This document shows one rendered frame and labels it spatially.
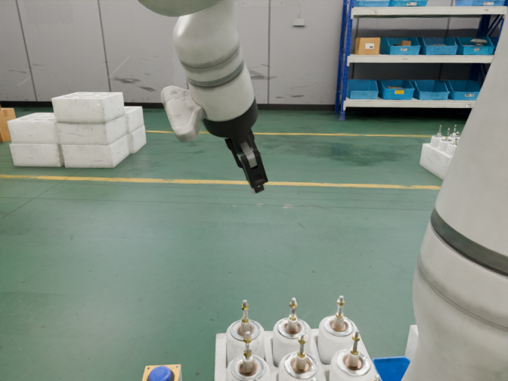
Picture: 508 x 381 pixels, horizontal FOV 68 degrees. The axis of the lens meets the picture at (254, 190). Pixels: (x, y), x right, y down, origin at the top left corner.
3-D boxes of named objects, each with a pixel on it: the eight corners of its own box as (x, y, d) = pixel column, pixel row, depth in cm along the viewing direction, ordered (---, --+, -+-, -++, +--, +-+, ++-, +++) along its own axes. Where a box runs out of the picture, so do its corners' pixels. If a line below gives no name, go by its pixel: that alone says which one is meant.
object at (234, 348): (234, 405, 95) (233, 349, 88) (223, 376, 103) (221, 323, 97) (269, 393, 98) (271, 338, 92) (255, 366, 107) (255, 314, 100)
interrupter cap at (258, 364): (259, 353, 88) (259, 351, 87) (268, 379, 81) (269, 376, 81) (227, 359, 86) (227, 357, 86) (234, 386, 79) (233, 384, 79)
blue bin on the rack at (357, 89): (342, 94, 530) (343, 78, 522) (370, 94, 527) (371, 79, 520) (348, 99, 483) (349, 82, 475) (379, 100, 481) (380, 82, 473)
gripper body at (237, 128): (264, 104, 45) (274, 153, 53) (240, 66, 50) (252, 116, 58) (206, 128, 45) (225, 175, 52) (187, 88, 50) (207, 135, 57)
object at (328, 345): (317, 394, 98) (322, 339, 91) (313, 365, 107) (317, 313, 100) (354, 395, 98) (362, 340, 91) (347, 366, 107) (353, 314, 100)
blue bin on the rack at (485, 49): (444, 54, 501) (447, 37, 494) (475, 54, 499) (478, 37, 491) (461, 55, 455) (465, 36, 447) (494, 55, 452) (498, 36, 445)
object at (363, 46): (378, 55, 464) (380, 37, 457) (357, 55, 466) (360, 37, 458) (373, 54, 492) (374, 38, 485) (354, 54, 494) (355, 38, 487)
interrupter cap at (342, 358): (328, 361, 85) (329, 359, 85) (349, 345, 90) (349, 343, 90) (356, 383, 80) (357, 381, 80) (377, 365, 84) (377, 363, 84)
